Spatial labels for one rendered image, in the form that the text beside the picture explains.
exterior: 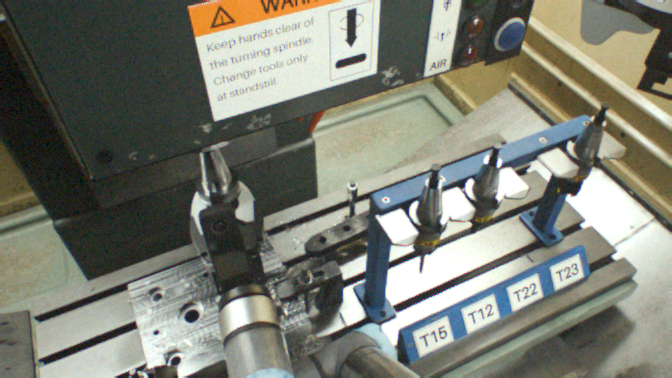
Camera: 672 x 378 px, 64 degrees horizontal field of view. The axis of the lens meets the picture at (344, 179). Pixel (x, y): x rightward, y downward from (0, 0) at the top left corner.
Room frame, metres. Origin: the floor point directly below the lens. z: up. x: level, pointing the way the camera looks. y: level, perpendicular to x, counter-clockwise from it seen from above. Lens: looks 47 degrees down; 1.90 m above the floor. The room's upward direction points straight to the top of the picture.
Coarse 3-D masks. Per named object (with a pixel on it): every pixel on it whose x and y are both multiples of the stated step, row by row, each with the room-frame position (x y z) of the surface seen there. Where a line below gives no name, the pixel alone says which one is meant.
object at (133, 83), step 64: (0, 0) 0.30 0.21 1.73; (64, 0) 0.31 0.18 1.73; (128, 0) 0.33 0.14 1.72; (192, 0) 0.35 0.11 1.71; (384, 0) 0.42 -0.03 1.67; (64, 64) 0.31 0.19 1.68; (128, 64) 0.32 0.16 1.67; (192, 64) 0.34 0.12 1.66; (384, 64) 0.42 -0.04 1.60; (64, 128) 0.31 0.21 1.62; (128, 128) 0.32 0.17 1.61; (192, 128) 0.34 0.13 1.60; (256, 128) 0.36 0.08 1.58
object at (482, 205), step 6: (468, 186) 0.61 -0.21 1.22; (468, 192) 0.59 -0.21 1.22; (498, 192) 0.59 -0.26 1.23; (468, 198) 0.59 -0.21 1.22; (474, 198) 0.58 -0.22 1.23; (480, 198) 0.58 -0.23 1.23; (498, 198) 0.58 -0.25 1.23; (474, 204) 0.58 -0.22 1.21; (480, 204) 0.57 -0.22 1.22; (486, 204) 0.57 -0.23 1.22; (492, 204) 0.58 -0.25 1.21; (498, 204) 0.58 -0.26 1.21; (480, 210) 0.57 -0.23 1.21; (486, 210) 0.57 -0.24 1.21
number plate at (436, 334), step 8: (440, 320) 0.51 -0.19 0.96; (424, 328) 0.49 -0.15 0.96; (432, 328) 0.49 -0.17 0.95; (440, 328) 0.49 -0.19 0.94; (448, 328) 0.50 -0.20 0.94; (416, 336) 0.48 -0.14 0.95; (424, 336) 0.48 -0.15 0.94; (432, 336) 0.48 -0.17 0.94; (440, 336) 0.48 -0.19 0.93; (448, 336) 0.49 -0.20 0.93; (416, 344) 0.46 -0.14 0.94; (424, 344) 0.47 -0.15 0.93; (432, 344) 0.47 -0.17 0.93; (440, 344) 0.47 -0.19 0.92; (424, 352) 0.46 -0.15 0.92
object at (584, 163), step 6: (570, 144) 0.71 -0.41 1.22; (570, 150) 0.70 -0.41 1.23; (600, 150) 0.70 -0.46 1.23; (570, 156) 0.68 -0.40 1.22; (576, 156) 0.68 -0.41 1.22; (600, 156) 0.68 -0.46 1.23; (576, 162) 0.67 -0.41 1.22; (582, 162) 0.67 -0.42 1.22; (588, 162) 0.67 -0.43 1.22; (594, 162) 0.68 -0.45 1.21; (582, 168) 0.67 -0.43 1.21; (588, 168) 0.67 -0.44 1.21
